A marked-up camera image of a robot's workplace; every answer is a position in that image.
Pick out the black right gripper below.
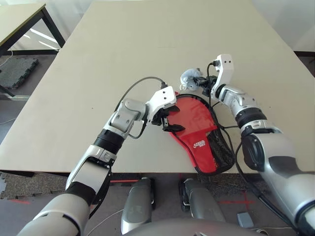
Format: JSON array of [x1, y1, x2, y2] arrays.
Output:
[[193, 75, 219, 96]]

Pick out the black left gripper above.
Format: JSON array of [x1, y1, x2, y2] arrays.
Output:
[[151, 105, 186, 134]]

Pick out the red ping-pong paddle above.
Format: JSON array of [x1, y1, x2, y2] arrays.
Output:
[[176, 97, 218, 139]]

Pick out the black and red paddle case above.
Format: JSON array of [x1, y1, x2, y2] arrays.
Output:
[[168, 91, 236, 177]]

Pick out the grey robot right leg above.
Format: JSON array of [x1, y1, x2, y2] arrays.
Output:
[[179, 178, 226, 223]]

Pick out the grey robot leg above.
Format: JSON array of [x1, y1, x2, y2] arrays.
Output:
[[179, 178, 226, 223], [121, 177, 157, 235]]

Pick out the grey robot left leg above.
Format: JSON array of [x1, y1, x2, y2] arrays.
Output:
[[121, 177, 157, 235]]

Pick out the grey robot torso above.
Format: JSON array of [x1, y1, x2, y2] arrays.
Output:
[[125, 218, 259, 236]]

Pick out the small grey floor box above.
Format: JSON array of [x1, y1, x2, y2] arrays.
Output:
[[236, 212, 254, 228]]

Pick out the dark foam floor mat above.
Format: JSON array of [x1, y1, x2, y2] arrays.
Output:
[[0, 58, 40, 90]]

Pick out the black-framed side table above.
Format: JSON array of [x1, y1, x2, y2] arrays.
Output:
[[0, 2, 66, 98]]

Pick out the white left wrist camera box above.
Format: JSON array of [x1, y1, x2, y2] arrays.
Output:
[[147, 86, 178, 119]]

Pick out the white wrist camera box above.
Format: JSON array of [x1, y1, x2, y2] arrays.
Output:
[[211, 54, 234, 99], [147, 86, 178, 119]]

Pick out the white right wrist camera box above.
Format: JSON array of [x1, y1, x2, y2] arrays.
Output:
[[211, 54, 234, 99]]

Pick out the black left wrist camera cable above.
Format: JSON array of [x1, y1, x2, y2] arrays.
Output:
[[115, 76, 168, 140]]

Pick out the thin white floor cable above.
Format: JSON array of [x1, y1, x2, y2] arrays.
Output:
[[85, 208, 124, 236], [0, 50, 14, 67]]

